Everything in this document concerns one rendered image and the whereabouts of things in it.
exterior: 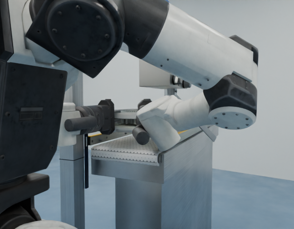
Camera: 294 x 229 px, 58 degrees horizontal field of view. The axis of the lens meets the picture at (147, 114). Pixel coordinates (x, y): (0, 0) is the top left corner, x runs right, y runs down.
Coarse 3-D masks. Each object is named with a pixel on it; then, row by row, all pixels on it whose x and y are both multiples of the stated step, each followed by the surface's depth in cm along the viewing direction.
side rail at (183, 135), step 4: (196, 128) 131; (200, 128) 140; (184, 132) 110; (188, 132) 116; (192, 132) 123; (196, 132) 132; (180, 136) 104; (184, 136) 110; (188, 136) 116; (180, 140) 104
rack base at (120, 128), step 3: (117, 126) 96; (120, 126) 95; (123, 126) 95; (126, 126) 94; (129, 126) 94; (132, 126) 93; (135, 126) 93; (117, 129) 96; (120, 129) 95; (123, 129) 95; (126, 129) 94; (129, 129) 94; (132, 129) 93; (126, 132) 96; (129, 132) 95
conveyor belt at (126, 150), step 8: (128, 136) 121; (104, 144) 99; (112, 144) 99; (120, 144) 99; (128, 144) 99; (136, 144) 99; (152, 144) 99; (96, 152) 94; (104, 152) 93; (112, 152) 92; (120, 152) 91; (128, 152) 90; (136, 152) 89; (144, 152) 88; (152, 152) 87; (160, 152) 88; (112, 160) 93; (120, 160) 91; (128, 160) 90; (136, 160) 88; (144, 160) 87; (152, 160) 86
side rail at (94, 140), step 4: (116, 132) 112; (120, 132) 116; (124, 132) 119; (96, 136) 99; (100, 136) 101; (104, 136) 104; (108, 136) 107; (112, 136) 109; (116, 136) 113; (120, 136) 116; (88, 140) 95; (92, 140) 96; (96, 140) 99; (104, 140) 104; (88, 144) 95; (92, 144) 96
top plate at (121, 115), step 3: (114, 114) 96; (117, 114) 95; (120, 114) 95; (123, 114) 94; (126, 114) 94; (129, 114) 93; (132, 114) 93; (135, 114) 92; (114, 117) 96; (117, 117) 95; (120, 117) 95; (123, 117) 94; (126, 117) 94; (129, 117) 93; (132, 117) 93; (135, 117) 92
